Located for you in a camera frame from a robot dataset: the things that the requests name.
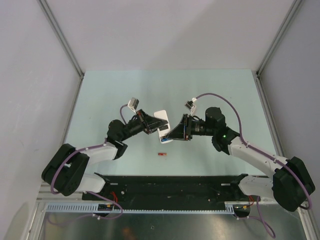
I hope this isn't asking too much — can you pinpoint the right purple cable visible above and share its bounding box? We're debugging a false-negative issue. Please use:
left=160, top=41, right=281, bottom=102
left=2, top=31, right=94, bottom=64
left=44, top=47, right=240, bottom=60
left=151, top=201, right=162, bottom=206
left=192, top=92, right=313, bottom=238

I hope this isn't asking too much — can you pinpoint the right aluminium frame post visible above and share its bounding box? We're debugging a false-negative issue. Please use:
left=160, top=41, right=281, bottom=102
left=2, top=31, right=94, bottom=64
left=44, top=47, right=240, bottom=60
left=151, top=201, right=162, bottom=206
left=255, top=0, right=304, bottom=76

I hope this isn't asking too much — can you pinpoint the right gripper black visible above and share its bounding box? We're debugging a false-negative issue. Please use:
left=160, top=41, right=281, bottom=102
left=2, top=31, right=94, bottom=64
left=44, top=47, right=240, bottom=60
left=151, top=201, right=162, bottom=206
left=166, top=113, right=216, bottom=141

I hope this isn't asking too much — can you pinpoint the aluminium frame post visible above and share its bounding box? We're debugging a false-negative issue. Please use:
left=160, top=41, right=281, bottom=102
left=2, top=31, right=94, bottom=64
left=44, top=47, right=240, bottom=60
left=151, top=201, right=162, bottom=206
left=255, top=0, right=304, bottom=76
left=36, top=0, right=85, bottom=78

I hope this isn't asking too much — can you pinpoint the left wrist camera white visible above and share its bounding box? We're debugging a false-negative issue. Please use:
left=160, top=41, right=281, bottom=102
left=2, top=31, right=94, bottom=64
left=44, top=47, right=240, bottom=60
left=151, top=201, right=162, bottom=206
left=127, top=97, right=139, bottom=113

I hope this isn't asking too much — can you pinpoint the left aluminium frame post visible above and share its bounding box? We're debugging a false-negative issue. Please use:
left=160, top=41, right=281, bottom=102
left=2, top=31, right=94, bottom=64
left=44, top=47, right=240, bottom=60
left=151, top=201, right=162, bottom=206
left=36, top=0, right=85, bottom=78

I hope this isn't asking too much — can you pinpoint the white remote control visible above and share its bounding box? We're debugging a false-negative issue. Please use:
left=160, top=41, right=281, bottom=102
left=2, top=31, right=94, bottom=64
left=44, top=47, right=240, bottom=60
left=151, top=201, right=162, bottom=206
left=153, top=110, right=173, bottom=144

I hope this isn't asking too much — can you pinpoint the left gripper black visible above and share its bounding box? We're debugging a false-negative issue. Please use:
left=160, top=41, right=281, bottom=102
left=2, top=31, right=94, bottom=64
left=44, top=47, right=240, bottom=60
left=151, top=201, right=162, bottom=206
left=119, top=109, right=168, bottom=142

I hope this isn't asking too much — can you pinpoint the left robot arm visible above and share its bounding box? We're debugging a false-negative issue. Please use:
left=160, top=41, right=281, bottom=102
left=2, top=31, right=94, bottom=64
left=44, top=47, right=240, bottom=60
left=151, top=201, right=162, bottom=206
left=41, top=109, right=170, bottom=200

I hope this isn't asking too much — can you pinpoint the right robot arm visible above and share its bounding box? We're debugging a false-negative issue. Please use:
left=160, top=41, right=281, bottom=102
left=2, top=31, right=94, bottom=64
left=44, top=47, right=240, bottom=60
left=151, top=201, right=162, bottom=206
left=165, top=107, right=316, bottom=212

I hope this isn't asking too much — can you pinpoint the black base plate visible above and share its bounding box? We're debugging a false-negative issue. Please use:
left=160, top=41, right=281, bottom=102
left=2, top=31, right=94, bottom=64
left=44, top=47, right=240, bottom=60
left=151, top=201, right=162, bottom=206
left=82, top=174, right=257, bottom=210

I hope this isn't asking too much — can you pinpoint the grey slotted cable duct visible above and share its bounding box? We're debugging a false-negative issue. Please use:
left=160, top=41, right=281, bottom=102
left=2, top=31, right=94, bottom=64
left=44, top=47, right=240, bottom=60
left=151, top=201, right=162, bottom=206
left=45, top=202, right=249, bottom=215

